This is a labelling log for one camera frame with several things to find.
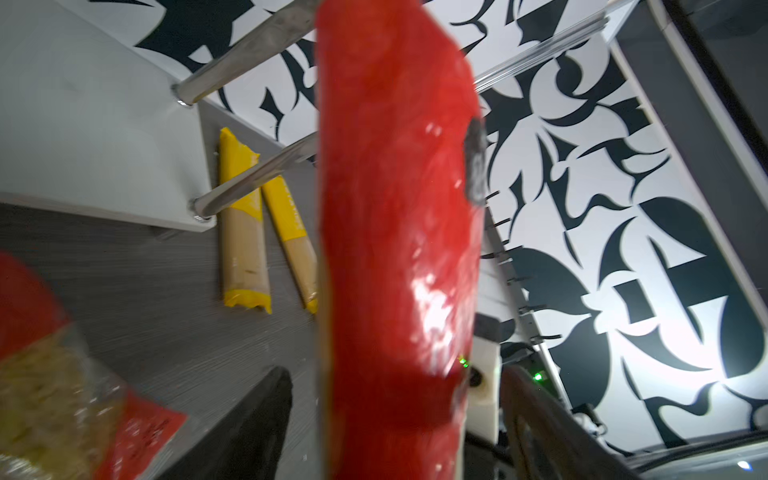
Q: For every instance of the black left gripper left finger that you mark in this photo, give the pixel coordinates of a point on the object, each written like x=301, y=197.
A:
x=246, y=443

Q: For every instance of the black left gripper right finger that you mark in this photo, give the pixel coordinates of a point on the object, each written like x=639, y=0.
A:
x=544, y=440

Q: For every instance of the yellow spaghetti bag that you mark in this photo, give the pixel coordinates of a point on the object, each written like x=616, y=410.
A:
x=297, y=246
x=244, y=270

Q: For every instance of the red macaroni bag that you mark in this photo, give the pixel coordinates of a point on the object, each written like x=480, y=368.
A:
x=401, y=195
x=63, y=414

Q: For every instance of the white two-tier shelf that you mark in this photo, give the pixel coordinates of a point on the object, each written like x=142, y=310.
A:
x=90, y=128

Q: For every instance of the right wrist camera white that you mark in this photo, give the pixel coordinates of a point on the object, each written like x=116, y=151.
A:
x=482, y=419

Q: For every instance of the aluminium frame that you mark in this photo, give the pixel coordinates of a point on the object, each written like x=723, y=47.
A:
x=647, y=308

